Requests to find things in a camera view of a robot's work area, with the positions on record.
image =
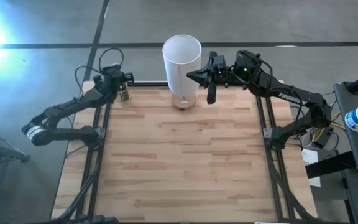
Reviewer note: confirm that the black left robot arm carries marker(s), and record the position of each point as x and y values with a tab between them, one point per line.
73	104

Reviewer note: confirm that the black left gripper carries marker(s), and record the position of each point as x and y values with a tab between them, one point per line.
115	76

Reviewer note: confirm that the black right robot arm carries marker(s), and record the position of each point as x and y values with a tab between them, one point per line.
291	96

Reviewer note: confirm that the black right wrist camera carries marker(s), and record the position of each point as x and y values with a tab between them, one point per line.
221	66

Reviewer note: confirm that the black power adapter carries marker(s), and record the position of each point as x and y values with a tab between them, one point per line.
324	140

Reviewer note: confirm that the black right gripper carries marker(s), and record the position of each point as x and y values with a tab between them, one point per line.
211	93

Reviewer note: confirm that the white shade wooden table lamp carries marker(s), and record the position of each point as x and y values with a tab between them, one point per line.
179	62

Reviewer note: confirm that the white paper sheet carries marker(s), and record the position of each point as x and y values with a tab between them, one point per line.
309	157

